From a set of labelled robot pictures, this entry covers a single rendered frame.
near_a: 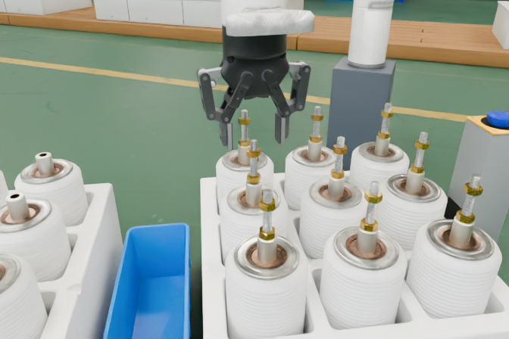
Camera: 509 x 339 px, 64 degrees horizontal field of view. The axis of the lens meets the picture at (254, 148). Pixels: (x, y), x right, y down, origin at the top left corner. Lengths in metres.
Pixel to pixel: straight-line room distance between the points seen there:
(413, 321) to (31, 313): 0.43
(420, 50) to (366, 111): 1.45
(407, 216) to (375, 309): 0.16
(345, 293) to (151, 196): 0.68
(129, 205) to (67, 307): 0.52
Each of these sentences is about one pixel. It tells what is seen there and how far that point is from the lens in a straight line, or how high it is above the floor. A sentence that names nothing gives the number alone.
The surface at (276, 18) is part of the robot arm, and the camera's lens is 0.42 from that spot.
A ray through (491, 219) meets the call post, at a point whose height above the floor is 0.15.
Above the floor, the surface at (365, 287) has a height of 0.24.
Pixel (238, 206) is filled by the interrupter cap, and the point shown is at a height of 0.25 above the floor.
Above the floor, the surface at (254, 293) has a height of 0.24.
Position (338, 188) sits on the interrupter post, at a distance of 0.59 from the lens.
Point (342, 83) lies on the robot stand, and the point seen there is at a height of 0.26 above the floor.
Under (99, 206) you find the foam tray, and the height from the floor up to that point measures 0.18.
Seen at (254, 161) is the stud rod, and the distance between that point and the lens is 0.54.
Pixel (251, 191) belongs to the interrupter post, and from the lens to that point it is 0.56.
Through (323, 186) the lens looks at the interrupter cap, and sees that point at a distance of 0.61.
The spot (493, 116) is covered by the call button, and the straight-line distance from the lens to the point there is 0.75.
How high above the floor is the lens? 0.57
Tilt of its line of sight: 26 degrees down
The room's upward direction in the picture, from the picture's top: straight up
